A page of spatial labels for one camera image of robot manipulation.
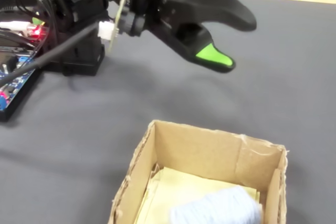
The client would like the grey table mat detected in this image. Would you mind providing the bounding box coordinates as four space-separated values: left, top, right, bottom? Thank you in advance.
0 0 336 224

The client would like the black servo cable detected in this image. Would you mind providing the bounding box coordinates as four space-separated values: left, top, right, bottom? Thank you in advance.
14 0 60 51

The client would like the white cable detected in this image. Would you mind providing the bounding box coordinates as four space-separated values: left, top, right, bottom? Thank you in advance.
0 21 31 36

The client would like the motor controller circuit board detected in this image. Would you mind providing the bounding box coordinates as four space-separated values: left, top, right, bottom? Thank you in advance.
0 16 50 51

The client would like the blue circuit board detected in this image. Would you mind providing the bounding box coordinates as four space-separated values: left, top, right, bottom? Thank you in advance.
0 42 46 123

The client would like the small wrist camera board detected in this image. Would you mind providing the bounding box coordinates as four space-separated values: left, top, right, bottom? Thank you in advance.
107 0 144 54

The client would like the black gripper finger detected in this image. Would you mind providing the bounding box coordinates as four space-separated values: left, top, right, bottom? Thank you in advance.
150 20 236 74

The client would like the open cardboard box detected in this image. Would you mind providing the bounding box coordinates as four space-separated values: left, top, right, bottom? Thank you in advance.
107 119 290 224

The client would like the yellowish paper sheet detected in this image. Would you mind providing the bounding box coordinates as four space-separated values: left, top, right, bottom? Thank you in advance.
135 165 261 224

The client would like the black sleeved camera cable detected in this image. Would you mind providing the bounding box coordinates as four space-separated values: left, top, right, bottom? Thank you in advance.
0 20 118 88

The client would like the light blue yarn block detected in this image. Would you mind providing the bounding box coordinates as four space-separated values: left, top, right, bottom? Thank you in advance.
169 185 264 224

